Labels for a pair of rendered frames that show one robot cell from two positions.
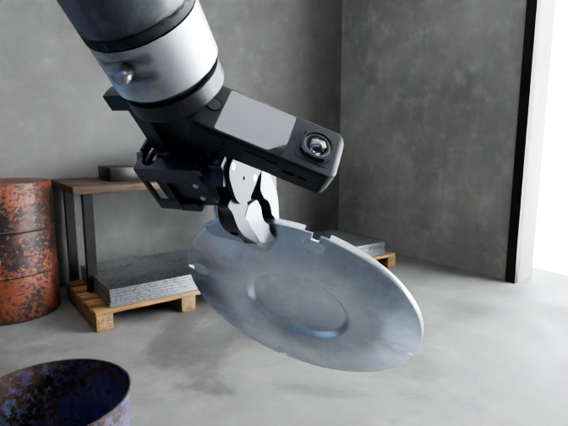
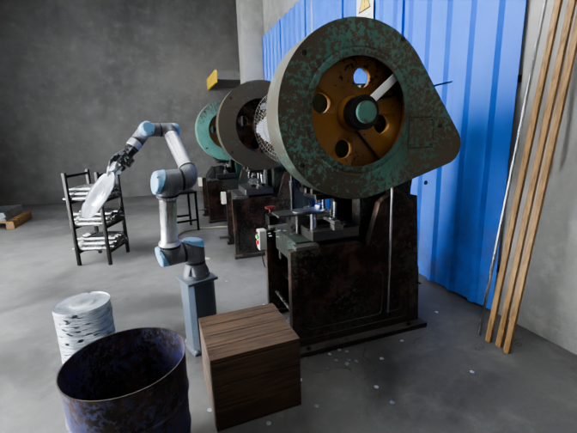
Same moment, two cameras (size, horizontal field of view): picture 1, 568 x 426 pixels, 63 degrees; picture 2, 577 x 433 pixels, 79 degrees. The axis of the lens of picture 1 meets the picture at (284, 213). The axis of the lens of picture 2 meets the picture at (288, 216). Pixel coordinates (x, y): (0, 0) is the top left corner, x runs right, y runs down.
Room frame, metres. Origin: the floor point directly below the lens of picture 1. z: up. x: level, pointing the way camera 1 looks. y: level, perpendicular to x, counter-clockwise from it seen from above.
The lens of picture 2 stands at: (2.02, 1.54, 1.24)
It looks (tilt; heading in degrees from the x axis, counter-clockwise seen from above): 13 degrees down; 198
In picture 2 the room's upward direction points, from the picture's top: 2 degrees counter-clockwise
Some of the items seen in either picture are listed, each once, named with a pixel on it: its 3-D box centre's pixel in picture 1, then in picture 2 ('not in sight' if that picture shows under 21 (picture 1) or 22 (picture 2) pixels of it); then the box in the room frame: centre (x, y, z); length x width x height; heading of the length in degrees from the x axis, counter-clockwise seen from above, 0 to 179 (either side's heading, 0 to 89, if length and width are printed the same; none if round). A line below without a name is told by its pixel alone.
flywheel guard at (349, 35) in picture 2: not in sight; (364, 114); (0.11, 1.36, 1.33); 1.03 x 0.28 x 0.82; 127
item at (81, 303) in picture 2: not in sight; (81, 302); (0.60, -0.18, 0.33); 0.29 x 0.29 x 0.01
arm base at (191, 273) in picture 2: not in sight; (196, 268); (0.34, 0.43, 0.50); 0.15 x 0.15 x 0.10
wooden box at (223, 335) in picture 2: not in sight; (247, 359); (0.64, 0.87, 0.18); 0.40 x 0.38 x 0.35; 129
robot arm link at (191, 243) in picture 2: not in sight; (192, 249); (0.35, 0.42, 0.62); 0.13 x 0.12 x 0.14; 144
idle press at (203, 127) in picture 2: not in sight; (244, 161); (-3.08, -0.78, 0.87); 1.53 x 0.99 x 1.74; 130
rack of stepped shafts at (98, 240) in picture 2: not in sight; (97, 216); (-0.82, -1.47, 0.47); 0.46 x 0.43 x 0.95; 107
